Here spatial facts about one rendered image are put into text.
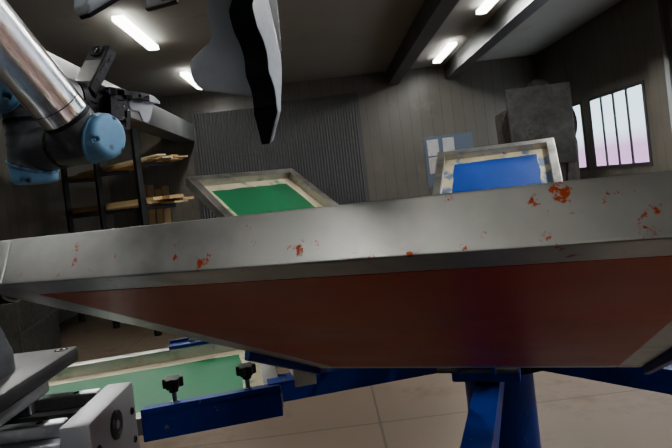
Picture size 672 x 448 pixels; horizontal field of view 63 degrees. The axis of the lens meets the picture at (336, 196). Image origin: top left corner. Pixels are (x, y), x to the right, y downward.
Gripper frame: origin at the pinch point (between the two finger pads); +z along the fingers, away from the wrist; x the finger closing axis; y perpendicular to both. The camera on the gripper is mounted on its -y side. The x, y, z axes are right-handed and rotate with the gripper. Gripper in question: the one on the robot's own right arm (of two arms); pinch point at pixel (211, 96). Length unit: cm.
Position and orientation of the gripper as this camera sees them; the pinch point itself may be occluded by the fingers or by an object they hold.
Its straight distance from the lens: 28.2
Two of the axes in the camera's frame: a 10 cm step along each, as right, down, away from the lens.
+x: -3.4, -2.4, -9.1
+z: 0.2, 9.7, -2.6
